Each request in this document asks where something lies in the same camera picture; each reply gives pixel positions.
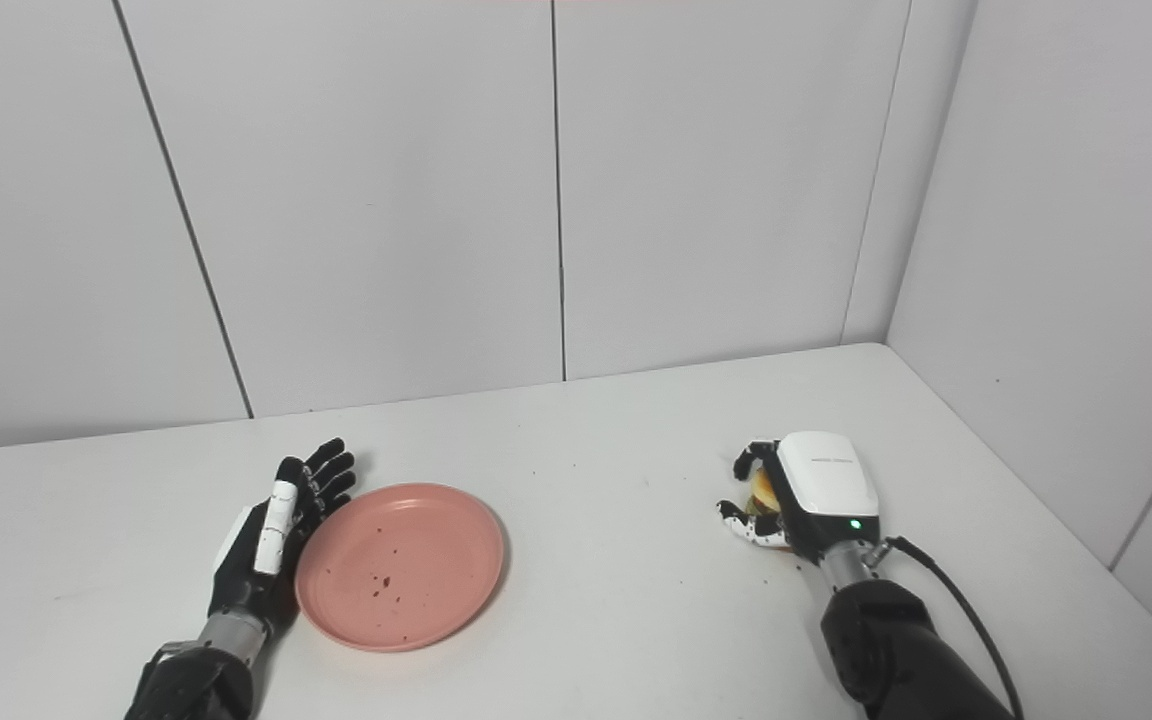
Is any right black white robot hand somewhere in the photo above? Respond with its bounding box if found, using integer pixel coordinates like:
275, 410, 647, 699
716, 431, 883, 567

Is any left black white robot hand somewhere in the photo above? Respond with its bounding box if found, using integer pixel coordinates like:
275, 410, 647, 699
207, 437, 358, 637

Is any toy hamburger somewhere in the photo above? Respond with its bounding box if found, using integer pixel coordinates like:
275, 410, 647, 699
744, 466, 783, 518

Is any pink round plate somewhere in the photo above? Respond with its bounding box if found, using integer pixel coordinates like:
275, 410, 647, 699
294, 483, 508, 654

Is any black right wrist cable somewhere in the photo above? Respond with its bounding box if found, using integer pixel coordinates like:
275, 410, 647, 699
874, 536, 1027, 720

